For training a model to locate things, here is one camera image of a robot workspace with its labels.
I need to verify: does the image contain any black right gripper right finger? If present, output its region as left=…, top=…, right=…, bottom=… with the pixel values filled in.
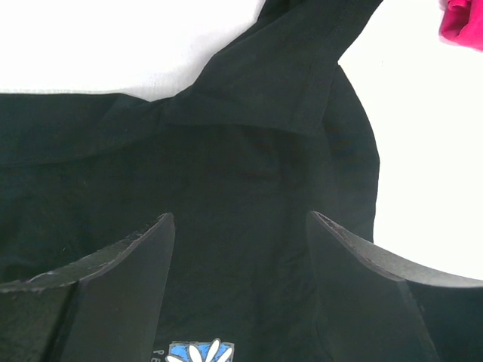
left=307, top=211, right=482, bottom=361

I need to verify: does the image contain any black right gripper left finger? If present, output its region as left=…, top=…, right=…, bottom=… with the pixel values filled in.
left=1, top=213, right=174, bottom=362

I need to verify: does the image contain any black flower print t-shirt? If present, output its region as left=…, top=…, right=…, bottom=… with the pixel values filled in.
left=1, top=1, right=380, bottom=361

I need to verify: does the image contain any folded red t-shirt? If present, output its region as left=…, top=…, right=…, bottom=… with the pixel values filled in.
left=439, top=0, right=482, bottom=52

